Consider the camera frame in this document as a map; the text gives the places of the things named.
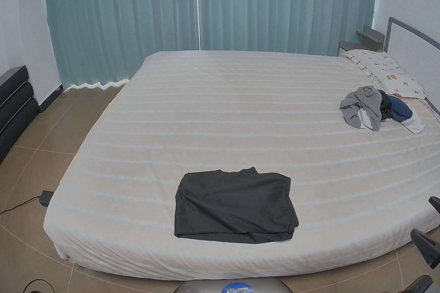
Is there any black T-shirt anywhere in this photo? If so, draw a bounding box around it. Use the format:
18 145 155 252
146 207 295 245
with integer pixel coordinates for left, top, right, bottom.
174 167 300 245

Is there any pile of clothes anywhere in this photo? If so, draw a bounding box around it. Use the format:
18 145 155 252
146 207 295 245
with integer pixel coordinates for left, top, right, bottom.
340 86 424 134

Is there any bed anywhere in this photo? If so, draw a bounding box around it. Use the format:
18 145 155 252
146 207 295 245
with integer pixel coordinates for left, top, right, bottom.
43 17 440 282

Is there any white printed pillow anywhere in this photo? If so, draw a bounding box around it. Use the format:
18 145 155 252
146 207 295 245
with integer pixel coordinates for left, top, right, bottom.
343 49 428 100

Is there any grey bedside table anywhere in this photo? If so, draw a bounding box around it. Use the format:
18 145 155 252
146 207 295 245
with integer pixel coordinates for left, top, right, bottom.
338 25 385 52

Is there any black power adapter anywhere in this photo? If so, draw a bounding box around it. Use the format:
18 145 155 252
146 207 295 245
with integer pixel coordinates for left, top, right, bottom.
0 191 54 215

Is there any black chest of drawers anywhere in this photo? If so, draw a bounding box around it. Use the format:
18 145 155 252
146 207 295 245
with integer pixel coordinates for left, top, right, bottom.
0 66 39 165

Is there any black cable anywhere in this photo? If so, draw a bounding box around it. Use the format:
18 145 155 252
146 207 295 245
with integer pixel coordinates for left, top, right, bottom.
26 279 53 293

